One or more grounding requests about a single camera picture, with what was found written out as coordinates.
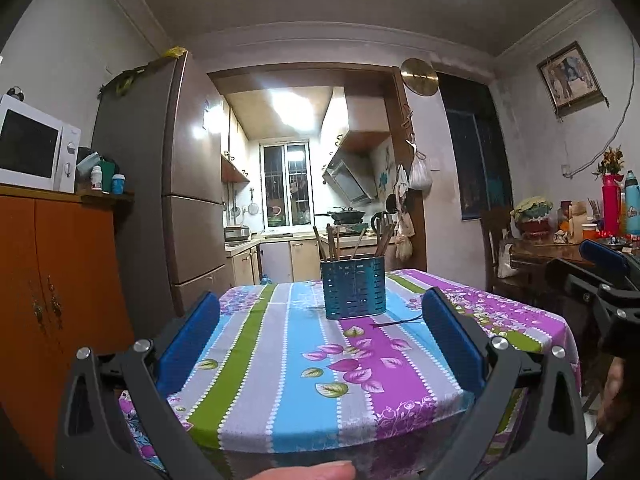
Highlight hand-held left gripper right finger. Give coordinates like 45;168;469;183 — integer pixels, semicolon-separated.
421;287;589;480

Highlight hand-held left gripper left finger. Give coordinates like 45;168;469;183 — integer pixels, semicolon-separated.
54;291;221;480

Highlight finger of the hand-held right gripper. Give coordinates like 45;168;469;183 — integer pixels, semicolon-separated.
545;257;640;323
580;239;640;293

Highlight blue perforated utensil holder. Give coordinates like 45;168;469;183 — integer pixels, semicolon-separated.
320;256;387;320

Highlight person's right hand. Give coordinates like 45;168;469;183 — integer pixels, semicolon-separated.
597;357;632;433

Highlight person's left hand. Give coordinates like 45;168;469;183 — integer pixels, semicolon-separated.
245;461;357;480

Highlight dark wooden side table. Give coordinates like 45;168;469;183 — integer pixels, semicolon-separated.
510;237;640;311

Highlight red vase with flowers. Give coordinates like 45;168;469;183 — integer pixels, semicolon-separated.
592;146;626;236

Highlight blue water bottle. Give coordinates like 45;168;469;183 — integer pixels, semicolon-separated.
624;170;640;236

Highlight white bag on chair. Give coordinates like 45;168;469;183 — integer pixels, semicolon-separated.
497;240;521;278

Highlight wooden chair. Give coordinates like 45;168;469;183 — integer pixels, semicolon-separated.
481;207;516;291

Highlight hanging net bag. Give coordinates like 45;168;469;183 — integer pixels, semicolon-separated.
395;212;415;261

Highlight kitchen counter with base cabinets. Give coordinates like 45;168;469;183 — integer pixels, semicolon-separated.
225;232;401;283

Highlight floral striped tablecloth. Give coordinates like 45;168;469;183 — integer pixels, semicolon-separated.
117;268;581;471

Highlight steel electric kettle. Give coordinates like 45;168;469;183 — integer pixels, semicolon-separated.
371;211;396;236

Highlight orange wooden cabinet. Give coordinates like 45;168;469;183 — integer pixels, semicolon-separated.
0;184;136;476

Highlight dark window with curtain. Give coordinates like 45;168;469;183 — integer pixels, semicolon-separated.
440;74;513;221

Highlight grey refrigerator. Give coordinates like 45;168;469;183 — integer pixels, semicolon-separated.
90;52;233;321

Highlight black wok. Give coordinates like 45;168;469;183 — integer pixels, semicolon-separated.
315;207;368;223

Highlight white hanging plastic bag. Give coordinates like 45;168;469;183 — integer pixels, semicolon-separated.
409;152;433;191

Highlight kitchen window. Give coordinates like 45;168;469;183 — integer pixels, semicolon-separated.
260;142;311;233

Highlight green container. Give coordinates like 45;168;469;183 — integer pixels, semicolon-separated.
97;160;117;193

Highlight steel range hood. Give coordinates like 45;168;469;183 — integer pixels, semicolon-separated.
322;152;378;203

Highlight cabinet above range hood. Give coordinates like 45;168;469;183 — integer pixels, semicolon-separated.
320;87;391;153

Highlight white microwave oven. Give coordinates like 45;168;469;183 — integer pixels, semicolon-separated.
0;94;82;193

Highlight square ceiling light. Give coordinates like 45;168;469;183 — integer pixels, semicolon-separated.
272;92;321;128

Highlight white wall cable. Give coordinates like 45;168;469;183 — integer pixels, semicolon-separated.
562;35;636;178

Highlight wooden door frame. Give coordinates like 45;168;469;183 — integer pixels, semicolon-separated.
207;62;428;271

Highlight framed wall picture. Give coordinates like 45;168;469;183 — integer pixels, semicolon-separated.
537;41;608;116

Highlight kitchen wall cabinets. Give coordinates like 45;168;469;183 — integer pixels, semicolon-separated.
221;100;251;183

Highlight round gold wall plate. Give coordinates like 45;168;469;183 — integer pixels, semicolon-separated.
400;58;439;97

